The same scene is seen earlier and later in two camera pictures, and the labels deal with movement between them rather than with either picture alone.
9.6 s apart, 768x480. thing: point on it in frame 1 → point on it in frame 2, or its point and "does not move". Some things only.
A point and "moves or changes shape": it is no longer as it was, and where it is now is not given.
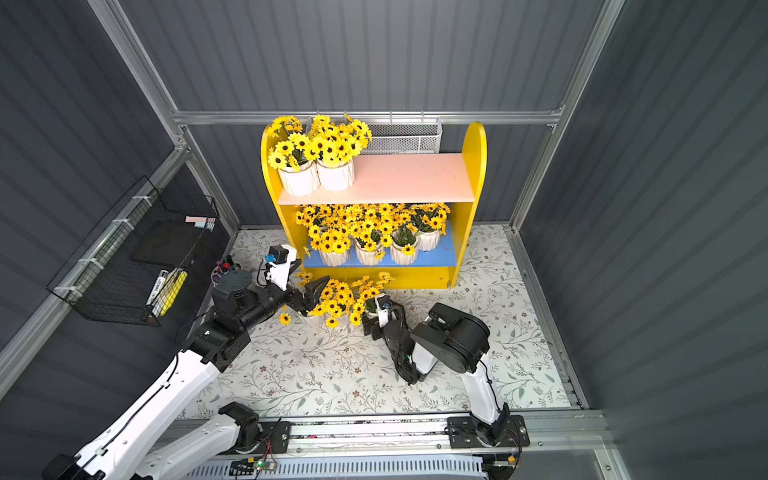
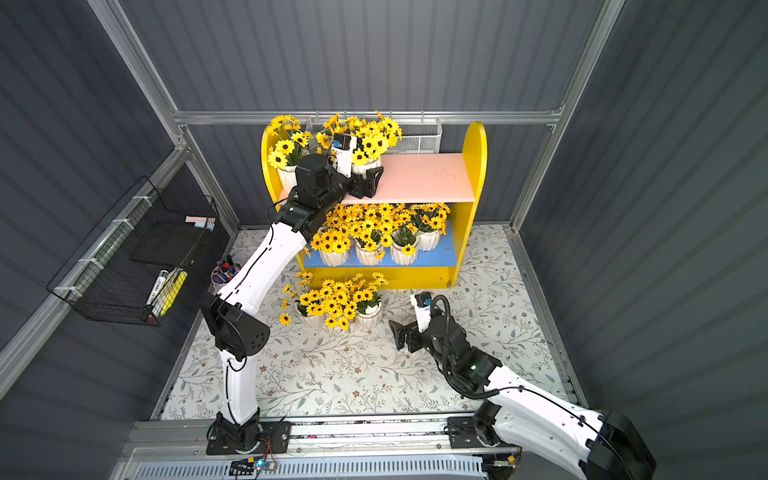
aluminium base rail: (583, 437) does not move
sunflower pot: (333, 147) moves or changes shape
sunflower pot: (369, 290) does not move
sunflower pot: (298, 174) does not move
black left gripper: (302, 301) → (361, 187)
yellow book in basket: (170, 292) does not move
